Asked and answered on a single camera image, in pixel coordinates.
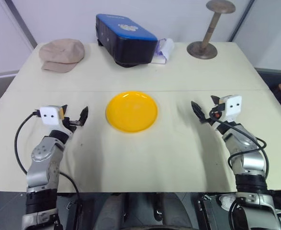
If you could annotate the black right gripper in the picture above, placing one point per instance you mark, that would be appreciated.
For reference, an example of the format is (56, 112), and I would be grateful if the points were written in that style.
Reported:
(217, 111)

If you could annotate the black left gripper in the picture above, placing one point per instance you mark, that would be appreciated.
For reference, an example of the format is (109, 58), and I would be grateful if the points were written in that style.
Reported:
(69, 123)

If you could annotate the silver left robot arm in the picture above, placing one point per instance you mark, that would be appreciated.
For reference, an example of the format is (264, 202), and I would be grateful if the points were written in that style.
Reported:
(43, 165)

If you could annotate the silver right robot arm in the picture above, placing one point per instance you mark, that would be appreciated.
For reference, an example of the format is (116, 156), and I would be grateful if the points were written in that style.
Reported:
(249, 158)

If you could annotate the yellow round plate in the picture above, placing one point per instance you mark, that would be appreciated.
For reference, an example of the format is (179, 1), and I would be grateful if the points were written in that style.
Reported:
(132, 111)

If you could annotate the beige flat cap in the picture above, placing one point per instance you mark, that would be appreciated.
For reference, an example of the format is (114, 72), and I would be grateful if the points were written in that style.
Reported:
(62, 54)

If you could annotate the wooden hat stand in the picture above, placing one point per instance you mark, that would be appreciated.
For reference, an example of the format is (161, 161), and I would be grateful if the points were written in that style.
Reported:
(208, 36)

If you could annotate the dark bin with wooden knob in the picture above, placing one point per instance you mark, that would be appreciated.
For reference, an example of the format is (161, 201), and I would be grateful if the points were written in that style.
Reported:
(280, 81)

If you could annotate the cream tablecloth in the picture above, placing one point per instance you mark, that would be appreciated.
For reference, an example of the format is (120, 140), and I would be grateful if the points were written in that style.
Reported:
(140, 155)

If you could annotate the blue and black case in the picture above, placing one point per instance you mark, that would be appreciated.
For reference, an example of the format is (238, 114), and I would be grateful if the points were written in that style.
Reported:
(126, 40)

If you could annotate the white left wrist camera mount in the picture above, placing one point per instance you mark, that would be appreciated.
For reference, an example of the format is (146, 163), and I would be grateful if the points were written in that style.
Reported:
(49, 115)

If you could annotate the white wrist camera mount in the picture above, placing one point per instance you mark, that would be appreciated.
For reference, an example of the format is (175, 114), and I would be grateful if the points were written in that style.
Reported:
(49, 115)
(232, 107)

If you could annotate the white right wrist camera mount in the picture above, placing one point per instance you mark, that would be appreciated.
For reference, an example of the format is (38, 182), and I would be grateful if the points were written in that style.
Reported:
(232, 107)

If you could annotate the grey metal frame bar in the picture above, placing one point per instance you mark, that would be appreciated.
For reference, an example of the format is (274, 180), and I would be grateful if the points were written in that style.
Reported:
(242, 19)
(20, 24)

